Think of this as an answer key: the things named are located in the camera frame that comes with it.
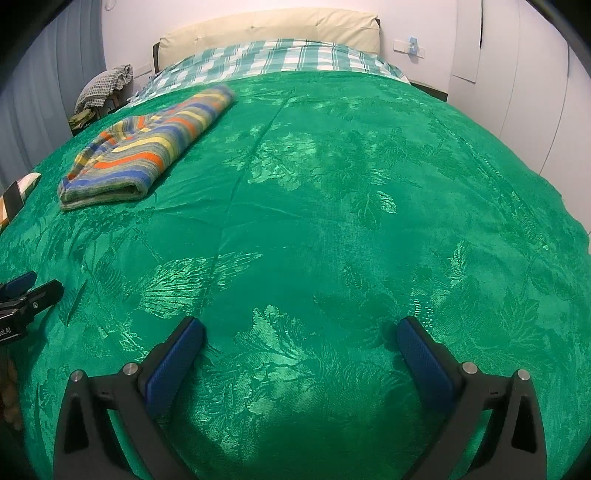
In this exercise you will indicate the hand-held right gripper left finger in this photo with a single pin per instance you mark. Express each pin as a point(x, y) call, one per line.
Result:
point(178, 360)

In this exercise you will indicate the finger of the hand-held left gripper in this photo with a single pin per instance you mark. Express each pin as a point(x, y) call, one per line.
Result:
point(21, 282)
point(46, 294)

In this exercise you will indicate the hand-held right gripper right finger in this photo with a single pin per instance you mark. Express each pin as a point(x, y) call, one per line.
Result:
point(425, 360)

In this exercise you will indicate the striped knitted sweater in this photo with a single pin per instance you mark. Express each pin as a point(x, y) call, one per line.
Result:
point(138, 143)

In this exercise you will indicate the person's left hand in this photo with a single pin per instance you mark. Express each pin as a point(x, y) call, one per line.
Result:
point(9, 397)

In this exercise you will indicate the phone with dark screen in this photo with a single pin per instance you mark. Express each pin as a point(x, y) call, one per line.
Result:
point(14, 198)

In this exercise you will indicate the printed cream pillow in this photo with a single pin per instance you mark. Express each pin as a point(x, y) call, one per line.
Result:
point(32, 179)

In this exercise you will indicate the yellow green cloth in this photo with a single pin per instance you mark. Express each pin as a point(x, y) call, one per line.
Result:
point(83, 117)

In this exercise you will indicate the green floral blanket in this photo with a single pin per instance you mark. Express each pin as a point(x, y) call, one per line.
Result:
point(323, 207)

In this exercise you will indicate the grey blue curtain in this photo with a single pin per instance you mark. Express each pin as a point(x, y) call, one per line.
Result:
point(37, 92)

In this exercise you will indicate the grey checked cloth pile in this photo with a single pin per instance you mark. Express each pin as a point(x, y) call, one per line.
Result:
point(104, 83)

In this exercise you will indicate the dark wooden nightstand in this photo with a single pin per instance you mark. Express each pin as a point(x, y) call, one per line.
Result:
point(429, 90)

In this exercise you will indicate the white wardrobe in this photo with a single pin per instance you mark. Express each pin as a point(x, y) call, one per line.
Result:
point(531, 92)

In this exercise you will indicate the green white plaid sheet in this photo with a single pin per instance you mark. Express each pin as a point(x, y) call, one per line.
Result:
point(277, 57)

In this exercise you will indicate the cream padded headboard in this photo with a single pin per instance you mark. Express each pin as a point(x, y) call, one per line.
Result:
point(277, 27)

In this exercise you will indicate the wall socket with blue plug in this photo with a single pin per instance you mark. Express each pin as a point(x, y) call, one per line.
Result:
point(412, 46)

